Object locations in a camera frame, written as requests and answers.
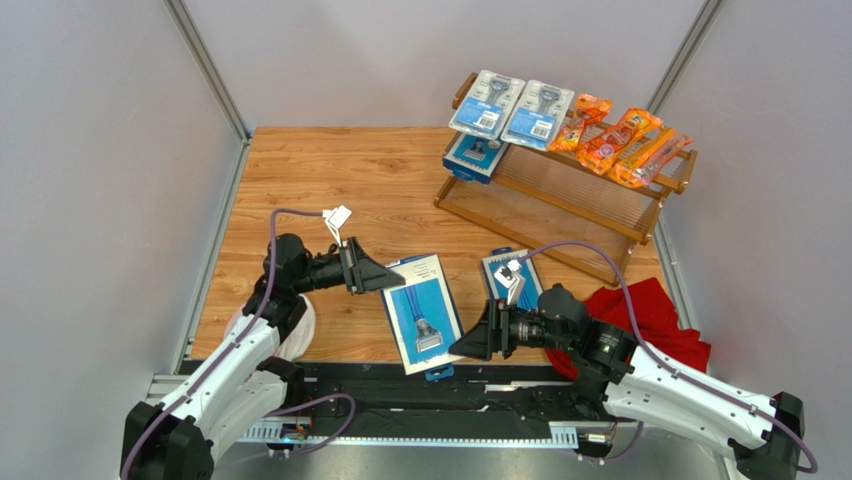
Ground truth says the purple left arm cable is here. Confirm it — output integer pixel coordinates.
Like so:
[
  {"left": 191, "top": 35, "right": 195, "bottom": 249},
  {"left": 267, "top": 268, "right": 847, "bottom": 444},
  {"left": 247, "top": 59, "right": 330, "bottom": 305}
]
[{"left": 119, "top": 208, "right": 357, "bottom": 480}]

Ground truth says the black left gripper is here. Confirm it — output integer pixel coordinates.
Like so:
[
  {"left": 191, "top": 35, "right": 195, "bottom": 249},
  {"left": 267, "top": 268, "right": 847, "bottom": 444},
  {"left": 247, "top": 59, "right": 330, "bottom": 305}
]
[{"left": 292, "top": 237, "right": 404, "bottom": 295}]

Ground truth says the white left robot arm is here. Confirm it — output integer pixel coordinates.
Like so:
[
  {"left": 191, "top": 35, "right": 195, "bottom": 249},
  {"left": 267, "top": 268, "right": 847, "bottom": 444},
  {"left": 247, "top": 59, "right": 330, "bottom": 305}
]
[{"left": 119, "top": 234, "right": 405, "bottom": 479}]

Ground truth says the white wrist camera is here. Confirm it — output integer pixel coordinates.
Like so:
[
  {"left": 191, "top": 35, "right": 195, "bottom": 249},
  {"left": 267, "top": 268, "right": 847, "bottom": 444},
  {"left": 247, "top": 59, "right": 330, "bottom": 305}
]
[
  {"left": 494, "top": 259, "right": 525, "bottom": 305},
  {"left": 322, "top": 205, "right": 353, "bottom": 247}
]

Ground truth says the red cloth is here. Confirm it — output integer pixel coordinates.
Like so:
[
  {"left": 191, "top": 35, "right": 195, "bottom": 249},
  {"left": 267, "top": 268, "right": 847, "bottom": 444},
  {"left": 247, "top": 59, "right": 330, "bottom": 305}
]
[{"left": 585, "top": 278, "right": 712, "bottom": 373}]

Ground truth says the aluminium slotted rail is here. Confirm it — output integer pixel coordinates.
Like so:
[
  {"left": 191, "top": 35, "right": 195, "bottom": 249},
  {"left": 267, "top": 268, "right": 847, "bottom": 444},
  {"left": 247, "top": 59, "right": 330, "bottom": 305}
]
[{"left": 214, "top": 419, "right": 580, "bottom": 454}]

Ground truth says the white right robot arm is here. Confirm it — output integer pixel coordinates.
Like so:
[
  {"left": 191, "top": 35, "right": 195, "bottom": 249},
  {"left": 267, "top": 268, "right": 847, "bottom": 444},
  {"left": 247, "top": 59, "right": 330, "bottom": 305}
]
[{"left": 449, "top": 284, "right": 805, "bottom": 479}]

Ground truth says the orange Bic razor bag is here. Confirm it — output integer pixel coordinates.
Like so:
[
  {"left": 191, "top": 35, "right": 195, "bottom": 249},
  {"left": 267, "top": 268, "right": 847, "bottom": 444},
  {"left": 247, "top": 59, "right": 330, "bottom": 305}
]
[
  {"left": 548, "top": 94, "right": 613, "bottom": 152},
  {"left": 575, "top": 107, "right": 664, "bottom": 175},
  {"left": 608, "top": 127, "right": 693, "bottom": 189}
]

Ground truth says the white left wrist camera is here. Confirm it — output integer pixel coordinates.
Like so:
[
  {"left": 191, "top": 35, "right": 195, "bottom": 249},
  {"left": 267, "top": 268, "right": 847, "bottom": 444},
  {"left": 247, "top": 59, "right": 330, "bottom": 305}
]
[{"left": 322, "top": 205, "right": 353, "bottom": 247}]

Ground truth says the wooden two-tier shelf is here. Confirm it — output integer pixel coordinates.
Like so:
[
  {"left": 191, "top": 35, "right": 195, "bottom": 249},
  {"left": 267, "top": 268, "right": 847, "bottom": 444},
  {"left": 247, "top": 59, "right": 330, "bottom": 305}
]
[{"left": 433, "top": 71, "right": 699, "bottom": 288}]

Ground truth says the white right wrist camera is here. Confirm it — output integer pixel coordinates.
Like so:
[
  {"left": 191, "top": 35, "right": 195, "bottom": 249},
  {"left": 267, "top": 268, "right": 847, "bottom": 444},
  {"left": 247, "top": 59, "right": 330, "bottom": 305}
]
[{"left": 494, "top": 259, "right": 525, "bottom": 305}]

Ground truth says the clear blister razor pack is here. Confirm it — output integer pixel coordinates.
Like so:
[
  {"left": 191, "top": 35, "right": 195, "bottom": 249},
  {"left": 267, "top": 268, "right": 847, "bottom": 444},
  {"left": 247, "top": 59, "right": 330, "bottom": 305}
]
[
  {"left": 500, "top": 80, "right": 575, "bottom": 151},
  {"left": 448, "top": 70, "right": 526, "bottom": 140}
]

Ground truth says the blue Harry's razor box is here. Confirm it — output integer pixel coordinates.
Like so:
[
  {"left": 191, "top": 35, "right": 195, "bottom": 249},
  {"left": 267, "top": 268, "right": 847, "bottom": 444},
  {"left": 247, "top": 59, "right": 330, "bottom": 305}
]
[
  {"left": 481, "top": 247, "right": 543, "bottom": 311},
  {"left": 442, "top": 132, "right": 509, "bottom": 185},
  {"left": 382, "top": 253, "right": 462, "bottom": 382}
]

